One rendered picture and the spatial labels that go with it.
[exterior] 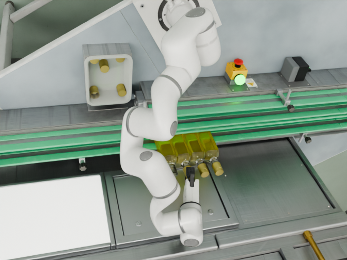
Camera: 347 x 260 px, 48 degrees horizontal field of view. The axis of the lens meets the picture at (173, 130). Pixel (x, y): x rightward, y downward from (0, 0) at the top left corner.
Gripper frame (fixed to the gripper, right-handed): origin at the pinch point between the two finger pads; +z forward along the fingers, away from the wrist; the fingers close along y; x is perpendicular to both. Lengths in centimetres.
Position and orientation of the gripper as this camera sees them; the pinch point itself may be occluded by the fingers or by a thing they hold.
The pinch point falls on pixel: (189, 175)
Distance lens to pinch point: 146.5
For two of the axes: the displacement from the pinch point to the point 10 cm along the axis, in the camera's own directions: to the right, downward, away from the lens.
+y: 0.9, -7.3, -6.7
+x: -10.0, -0.7, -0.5
